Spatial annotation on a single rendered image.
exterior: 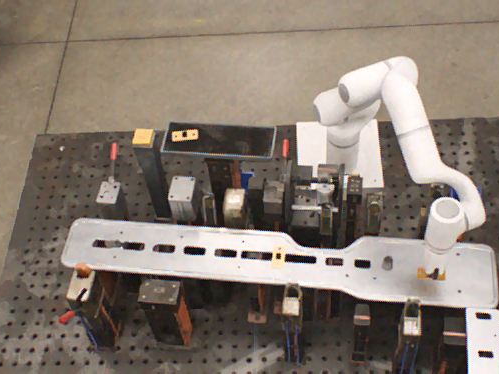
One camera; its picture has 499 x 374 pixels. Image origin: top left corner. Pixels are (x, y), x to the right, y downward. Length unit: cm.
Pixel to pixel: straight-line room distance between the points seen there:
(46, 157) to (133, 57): 150
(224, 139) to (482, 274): 92
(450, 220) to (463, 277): 41
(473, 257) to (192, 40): 265
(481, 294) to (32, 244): 163
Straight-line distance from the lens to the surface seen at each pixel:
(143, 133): 249
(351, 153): 267
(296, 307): 219
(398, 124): 197
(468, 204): 203
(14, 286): 283
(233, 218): 239
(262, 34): 451
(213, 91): 420
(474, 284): 233
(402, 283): 230
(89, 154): 310
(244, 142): 240
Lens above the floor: 299
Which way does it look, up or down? 53 degrees down
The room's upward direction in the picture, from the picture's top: 7 degrees counter-clockwise
